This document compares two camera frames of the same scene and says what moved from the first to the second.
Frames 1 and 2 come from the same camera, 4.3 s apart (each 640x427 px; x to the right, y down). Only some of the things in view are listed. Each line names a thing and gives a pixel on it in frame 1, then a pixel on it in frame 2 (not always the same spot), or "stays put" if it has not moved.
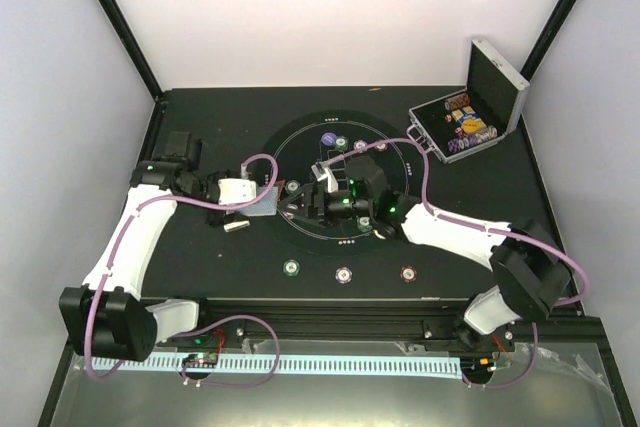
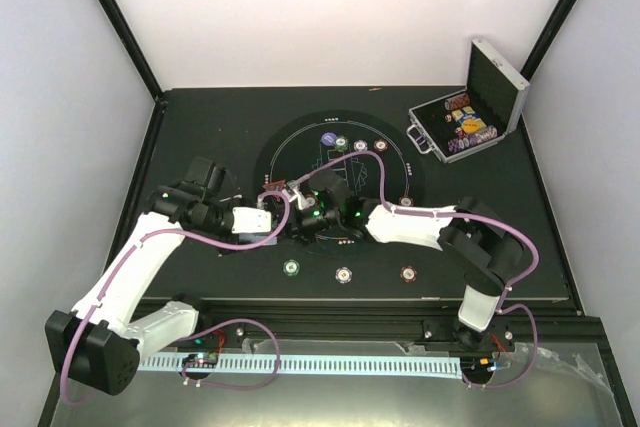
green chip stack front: [291, 267] stays put
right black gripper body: [325, 212] -> [304, 228]
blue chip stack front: [343, 275] stays put
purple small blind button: [328, 138] stays put
